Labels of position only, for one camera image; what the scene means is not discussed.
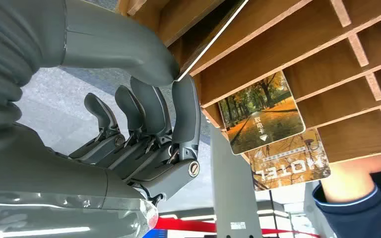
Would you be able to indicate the person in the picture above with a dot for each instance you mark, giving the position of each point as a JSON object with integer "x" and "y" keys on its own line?
{"x": 358, "y": 210}

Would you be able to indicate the white label sticker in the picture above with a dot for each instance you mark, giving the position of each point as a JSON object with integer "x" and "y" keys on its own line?
{"x": 238, "y": 225}

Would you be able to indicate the red barrier belt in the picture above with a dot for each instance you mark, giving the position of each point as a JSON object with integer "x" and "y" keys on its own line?
{"x": 184, "y": 226}

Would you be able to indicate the grey metal post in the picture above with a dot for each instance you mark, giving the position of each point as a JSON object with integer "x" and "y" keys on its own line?
{"x": 233, "y": 184}

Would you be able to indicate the autumn trees key card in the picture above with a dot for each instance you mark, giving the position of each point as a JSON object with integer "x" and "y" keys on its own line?
{"x": 262, "y": 115}

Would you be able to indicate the grey ribbed right arm sleeve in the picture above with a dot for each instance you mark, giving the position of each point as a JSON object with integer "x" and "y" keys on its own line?
{"x": 0, "y": 59}

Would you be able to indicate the wooden card rack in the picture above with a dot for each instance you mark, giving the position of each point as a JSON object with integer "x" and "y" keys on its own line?
{"x": 276, "y": 42}

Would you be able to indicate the blue object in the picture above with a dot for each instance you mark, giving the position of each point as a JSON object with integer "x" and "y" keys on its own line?
{"x": 151, "y": 234}

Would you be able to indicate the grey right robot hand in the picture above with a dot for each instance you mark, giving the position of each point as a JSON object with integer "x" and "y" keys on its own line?
{"x": 46, "y": 177}

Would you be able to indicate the thin black stand pole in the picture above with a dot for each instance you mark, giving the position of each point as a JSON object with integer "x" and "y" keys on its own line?
{"x": 273, "y": 213}

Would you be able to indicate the hotel print key card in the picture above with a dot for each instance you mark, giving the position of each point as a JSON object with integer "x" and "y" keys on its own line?
{"x": 292, "y": 164}

